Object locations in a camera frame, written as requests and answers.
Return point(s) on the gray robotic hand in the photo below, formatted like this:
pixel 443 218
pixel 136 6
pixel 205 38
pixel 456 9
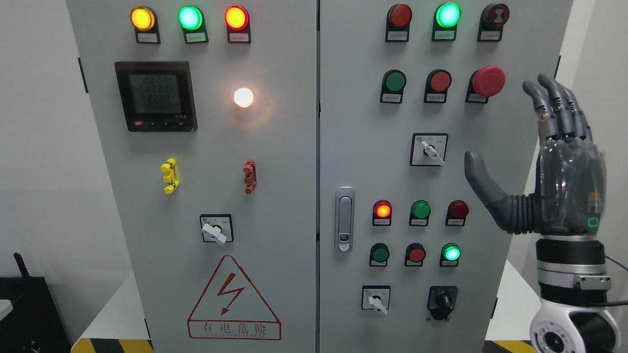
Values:
pixel 570 171

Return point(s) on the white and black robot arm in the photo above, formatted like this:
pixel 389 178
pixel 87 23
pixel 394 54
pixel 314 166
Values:
pixel 574 315

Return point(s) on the lit lower green indicator light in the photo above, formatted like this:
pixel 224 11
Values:
pixel 450 255

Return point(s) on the red emergency stop button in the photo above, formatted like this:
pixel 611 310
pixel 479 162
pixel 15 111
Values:
pixel 485 83

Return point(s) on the middle green indicator light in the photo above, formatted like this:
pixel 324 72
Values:
pixel 420 214

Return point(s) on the lower red push button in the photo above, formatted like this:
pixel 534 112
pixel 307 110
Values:
pixel 415 255

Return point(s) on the red push button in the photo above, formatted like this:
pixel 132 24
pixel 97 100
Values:
pixel 415 255
pixel 437 85

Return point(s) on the upper red push button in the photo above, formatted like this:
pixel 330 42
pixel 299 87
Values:
pixel 437 85

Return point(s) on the lit red indicator light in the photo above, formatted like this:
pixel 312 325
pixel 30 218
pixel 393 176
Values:
pixel 381 213

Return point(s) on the dark red buzzer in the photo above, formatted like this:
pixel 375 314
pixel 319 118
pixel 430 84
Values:
pixel 492 21

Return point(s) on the lower green push button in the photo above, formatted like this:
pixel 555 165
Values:
pixel 379 255

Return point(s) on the green push button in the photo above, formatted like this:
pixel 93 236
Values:
pixel 392 86
pixel 379 255

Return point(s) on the upper green push button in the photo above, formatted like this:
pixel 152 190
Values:
pixel 392 86

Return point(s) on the top right green indicator light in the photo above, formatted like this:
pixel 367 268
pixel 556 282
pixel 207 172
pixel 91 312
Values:
pixel 446 19

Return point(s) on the top right dark red light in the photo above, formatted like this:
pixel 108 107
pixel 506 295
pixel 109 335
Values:
pixel 398 21

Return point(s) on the gray electrical cabinet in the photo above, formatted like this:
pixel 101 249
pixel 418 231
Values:
pixel 316 68

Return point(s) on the red terminal connector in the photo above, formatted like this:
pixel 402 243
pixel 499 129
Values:
pixel 250 176

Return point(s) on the white glowing indicator light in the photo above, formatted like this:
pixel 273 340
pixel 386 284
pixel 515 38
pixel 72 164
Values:
pixel 243 97

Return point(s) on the red electrical hazard warning sticker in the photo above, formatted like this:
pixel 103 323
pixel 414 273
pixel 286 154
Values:
pixel 232 308

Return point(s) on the top left red indicator light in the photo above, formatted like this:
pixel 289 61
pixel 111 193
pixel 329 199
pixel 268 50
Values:
pixel 238 24

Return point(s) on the yellow terminal connector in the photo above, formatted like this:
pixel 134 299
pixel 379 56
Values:
pixel 171 175

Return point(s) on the top left green indicator light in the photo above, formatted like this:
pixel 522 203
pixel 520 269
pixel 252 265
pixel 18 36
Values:
pixel 193 24

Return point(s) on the black digital power meter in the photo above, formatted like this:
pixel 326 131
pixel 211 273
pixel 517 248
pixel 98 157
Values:
pixel 157 96

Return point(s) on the yellow indicator light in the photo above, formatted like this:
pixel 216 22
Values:
pixel 144 21

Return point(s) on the black box with antenna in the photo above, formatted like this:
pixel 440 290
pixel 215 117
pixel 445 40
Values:
pixel 33 325

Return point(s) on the black selector knob switch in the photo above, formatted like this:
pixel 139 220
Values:
pixel 441 301

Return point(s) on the silver door latch handle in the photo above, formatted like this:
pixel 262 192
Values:
pixel 344 226

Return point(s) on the left door gray rotary switch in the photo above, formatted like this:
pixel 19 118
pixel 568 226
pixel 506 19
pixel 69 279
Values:
pixel 217 228

